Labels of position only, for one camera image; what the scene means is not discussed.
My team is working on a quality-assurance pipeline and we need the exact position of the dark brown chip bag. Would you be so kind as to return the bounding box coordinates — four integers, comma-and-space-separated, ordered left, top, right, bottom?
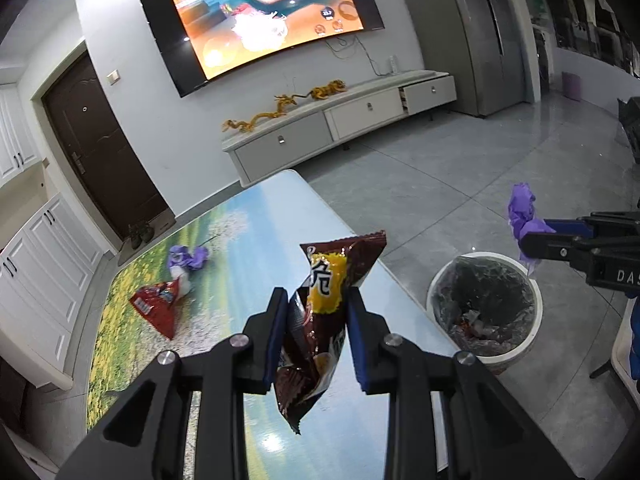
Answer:
274, 231, 387, 434

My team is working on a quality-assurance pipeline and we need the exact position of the yellow dragon figurine right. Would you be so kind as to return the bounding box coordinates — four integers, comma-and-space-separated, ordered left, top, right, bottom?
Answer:
308, 79, 346, 101

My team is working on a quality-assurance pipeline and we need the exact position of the yellow dragon figurine left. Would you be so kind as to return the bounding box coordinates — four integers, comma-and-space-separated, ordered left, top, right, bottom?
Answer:
221, 112, 282, 133

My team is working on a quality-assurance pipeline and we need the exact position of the pair of shoes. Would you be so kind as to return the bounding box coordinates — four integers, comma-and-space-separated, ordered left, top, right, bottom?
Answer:
129, 221, 155, 252

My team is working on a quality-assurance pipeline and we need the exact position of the yellow dragon figurine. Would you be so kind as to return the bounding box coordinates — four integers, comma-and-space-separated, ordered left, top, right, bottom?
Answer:
274, 92, 311, 116
308, 79, 346, 101
221, 112, 282, 133

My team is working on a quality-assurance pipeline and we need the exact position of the purple wrapper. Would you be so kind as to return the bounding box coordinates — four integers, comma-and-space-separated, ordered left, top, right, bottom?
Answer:
508, 182, 555, 244

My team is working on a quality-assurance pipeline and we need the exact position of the dark brown entrance door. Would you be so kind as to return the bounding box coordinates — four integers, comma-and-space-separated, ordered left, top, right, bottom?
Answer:
42, 53, 168, 240

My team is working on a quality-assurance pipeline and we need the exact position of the grey refrigerator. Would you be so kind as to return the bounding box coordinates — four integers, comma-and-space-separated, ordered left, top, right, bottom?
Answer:
405, 0, 541, 117

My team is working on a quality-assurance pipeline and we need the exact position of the white wall cupboard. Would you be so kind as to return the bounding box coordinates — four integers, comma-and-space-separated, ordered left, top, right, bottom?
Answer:
1, 84, 104, 390

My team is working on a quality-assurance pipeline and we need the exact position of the yellow dragon figurine middle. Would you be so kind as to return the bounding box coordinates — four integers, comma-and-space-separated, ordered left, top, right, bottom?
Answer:
274, 92, 311, 116

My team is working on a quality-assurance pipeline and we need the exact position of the purple stool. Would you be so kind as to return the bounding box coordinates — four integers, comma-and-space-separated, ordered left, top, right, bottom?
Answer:
561, 72, 582, 102

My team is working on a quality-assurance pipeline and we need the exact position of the wall mounted television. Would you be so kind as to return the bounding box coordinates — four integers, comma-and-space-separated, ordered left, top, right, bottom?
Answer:
140, 0, 384, 96

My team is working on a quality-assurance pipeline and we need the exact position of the white wifi router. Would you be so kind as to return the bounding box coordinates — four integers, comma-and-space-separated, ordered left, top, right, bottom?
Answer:
388, 54, 401, 75

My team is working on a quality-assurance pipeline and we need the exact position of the white trash bin black liner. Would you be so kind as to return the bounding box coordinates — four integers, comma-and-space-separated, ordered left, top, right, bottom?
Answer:
425, 252, 544, 375

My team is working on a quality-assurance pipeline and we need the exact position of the white tv cabinet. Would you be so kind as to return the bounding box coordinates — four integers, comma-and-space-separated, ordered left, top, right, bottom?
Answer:
222, 70, 457, 188

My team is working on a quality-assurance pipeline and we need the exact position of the red snack bag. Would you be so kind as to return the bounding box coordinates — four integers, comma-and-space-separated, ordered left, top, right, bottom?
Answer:
129, 280, 181, 340

